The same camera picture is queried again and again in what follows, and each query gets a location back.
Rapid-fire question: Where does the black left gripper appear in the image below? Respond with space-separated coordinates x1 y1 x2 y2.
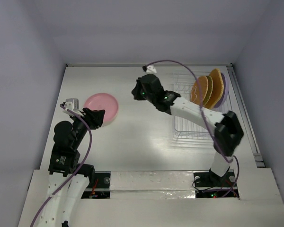
71 106 105 147

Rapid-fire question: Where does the pink round plate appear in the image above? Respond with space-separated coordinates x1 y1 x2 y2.
84 93 119 126

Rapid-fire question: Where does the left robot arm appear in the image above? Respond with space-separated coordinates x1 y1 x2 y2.
30 104 105 227

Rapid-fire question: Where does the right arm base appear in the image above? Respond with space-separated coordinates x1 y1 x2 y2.
192 170 239 199

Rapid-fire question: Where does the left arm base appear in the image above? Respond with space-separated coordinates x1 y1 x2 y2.
81 172 111 199

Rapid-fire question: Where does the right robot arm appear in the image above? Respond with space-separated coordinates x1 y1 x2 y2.
132 74 244 185

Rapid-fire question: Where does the round woven orange plate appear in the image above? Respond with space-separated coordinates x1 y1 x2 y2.
190 76 209 105

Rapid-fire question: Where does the green rimmed woven plate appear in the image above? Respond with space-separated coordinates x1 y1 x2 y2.
203 76 213 106

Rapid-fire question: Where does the square woven orange tray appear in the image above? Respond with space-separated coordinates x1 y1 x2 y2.
206 69 224 109

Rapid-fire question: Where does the white foil covered board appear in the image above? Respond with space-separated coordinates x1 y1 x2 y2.
109 171 195 200

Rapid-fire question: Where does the purple plate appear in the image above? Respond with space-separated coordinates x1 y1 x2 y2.
214 73 229 108

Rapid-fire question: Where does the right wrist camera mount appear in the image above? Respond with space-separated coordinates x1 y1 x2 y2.
142 65 157 73

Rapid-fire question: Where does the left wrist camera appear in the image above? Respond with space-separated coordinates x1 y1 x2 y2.
60 98 82 117

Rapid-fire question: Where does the white wire dish rack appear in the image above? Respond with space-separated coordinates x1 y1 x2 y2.
171 69 247 141

